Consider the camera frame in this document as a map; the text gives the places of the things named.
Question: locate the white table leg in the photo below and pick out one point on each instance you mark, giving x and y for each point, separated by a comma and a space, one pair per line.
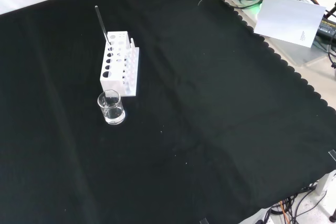
325, 182

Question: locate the black power adapter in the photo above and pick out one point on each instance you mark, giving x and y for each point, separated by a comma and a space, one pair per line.
328, 27

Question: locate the white test tube rack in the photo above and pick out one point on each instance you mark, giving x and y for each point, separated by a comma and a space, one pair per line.
110, 77

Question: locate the small clear glass beaker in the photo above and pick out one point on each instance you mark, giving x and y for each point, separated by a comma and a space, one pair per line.
114, 117

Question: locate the clear tape piece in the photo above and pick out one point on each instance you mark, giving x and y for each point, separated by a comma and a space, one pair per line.
204, 221
332, 155

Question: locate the pale paper board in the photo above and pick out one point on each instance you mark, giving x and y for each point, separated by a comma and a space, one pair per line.
286, 16

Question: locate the black bench cloth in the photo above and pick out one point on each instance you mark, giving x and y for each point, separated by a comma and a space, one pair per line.
183, 103

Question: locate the clear glass rod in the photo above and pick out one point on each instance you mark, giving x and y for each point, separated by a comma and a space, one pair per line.
101, 22

